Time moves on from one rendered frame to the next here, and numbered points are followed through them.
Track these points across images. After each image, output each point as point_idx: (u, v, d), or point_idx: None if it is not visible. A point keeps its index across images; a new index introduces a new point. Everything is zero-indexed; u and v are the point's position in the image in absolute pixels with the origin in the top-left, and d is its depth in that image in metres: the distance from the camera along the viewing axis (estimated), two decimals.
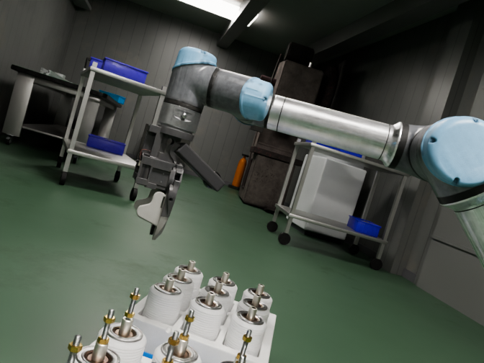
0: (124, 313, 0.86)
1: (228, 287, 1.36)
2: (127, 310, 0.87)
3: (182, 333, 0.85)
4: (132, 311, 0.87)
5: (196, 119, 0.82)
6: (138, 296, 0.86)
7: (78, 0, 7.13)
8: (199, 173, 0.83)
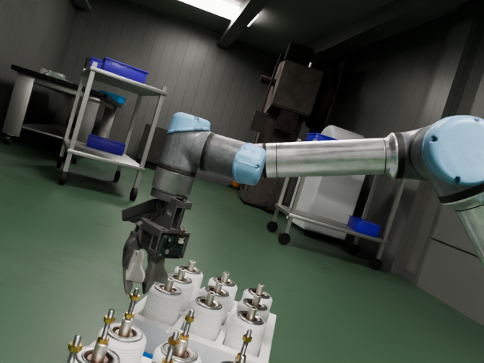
0: (132, 317, 0.86)
1: (228, 287, 1.36)
2: (127, 314, 0.85)
3: (182, 333, 0.85)
4: (126, 311, 0.86)
5: None
6: (137, 294, 0.87)
7: (78, 0, 7.13)
8: None
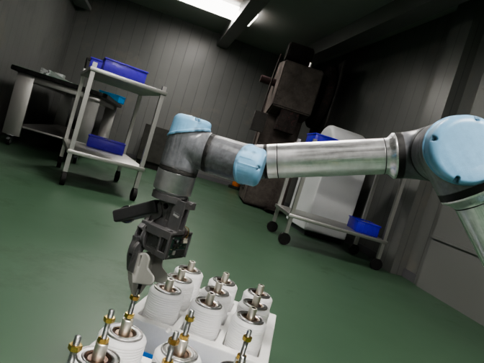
0: (130, 313, 0.87)
1: (228, 287, 1.36)
2: (134, 313, 0.87)
3: (182, 333, 0.85)
4: (131, 315, 0.86)
5: None
6: (130, 294, 0.86)
7: (78, 0, 7.13)
8: None
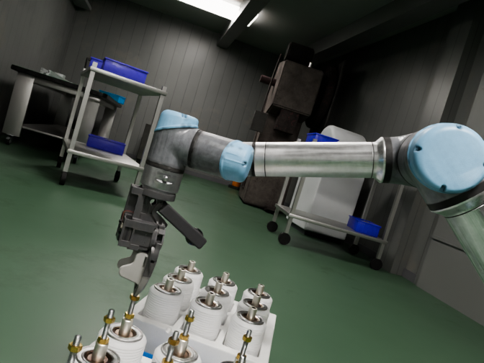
0: (132, 314, 0.87)
1: (228, 287, 1.36)
2: (134, 314, 0.86)
3: (182, 333, 0.85)
4: (130, 315, 0.86)
5: (178, 180, 0.83)
6: (130, 294, 0.86)
7: (78, 0, 7.13)
8: (181, 232, 0.84)
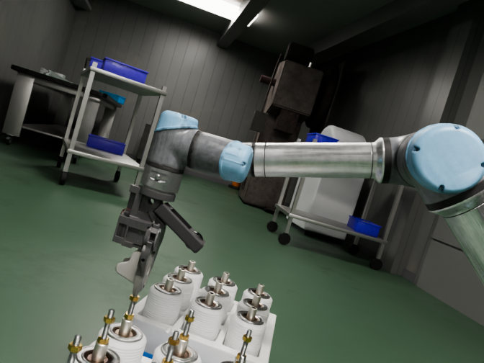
0: (125, 313, 0.87)
1: (228, 287, 1.36)
2: None
3: (182, 333, 0.85)
4: (133, 314, 0.87)
5: (173, 179, 0.82)
6: (134, 297, 0.85)
7: (78, 0, 7.13)
8: (176, 233, 0.82)
